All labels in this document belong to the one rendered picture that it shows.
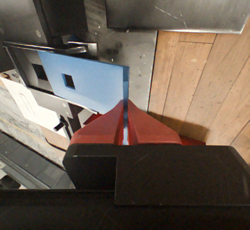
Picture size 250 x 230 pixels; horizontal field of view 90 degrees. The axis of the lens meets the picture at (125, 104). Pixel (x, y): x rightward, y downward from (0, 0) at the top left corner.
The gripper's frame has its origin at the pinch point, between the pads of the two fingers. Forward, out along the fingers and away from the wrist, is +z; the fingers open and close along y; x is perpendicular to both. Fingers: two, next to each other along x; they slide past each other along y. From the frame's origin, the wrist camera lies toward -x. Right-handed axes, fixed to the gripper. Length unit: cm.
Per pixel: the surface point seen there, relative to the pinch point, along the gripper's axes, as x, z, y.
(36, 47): -4.1, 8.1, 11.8
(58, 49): -4.1, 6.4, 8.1
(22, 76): 1.4, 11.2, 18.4
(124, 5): -8.5, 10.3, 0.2
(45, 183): 428, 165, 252
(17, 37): -5.0, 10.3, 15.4
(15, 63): -0.9, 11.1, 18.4
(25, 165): 421, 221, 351
